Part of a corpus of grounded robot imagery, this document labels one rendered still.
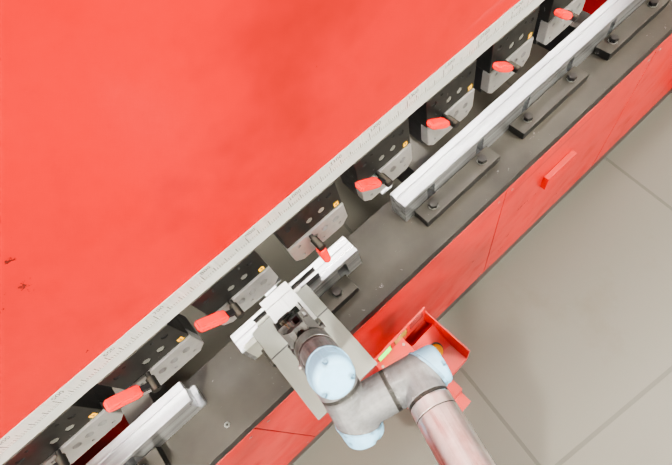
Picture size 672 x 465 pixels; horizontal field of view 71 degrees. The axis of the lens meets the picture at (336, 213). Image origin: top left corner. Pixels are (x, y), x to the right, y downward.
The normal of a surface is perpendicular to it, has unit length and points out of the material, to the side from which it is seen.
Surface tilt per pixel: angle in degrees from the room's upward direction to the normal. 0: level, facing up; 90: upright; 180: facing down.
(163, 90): 90
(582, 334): 0
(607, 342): 0
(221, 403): 0
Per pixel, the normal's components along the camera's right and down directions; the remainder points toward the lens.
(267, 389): -0.18, -0.45
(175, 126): 0.65, 0.62
